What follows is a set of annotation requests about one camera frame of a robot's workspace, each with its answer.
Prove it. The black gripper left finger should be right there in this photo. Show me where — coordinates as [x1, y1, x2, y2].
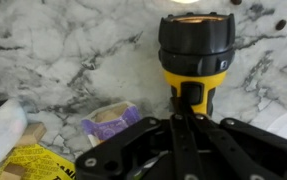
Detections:
[75, 96, 204, 180]

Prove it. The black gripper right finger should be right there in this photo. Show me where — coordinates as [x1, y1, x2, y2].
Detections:
[182, 98, 287, 180]

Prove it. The yellow and black torch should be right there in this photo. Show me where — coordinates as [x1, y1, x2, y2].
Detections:
[157, 11, 237, 118]

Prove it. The purple and white packet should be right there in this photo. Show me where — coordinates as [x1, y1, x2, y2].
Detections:
[80, 100, 142, 148]

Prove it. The yellow printed packet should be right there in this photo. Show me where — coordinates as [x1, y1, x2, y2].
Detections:
[0, 142, 77, 180]

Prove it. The large wooden block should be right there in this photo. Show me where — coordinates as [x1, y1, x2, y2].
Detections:
[0, 162, 28, 180]

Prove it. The white bottle with blue cap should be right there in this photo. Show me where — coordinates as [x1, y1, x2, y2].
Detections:
[0, 97, 29, 178]

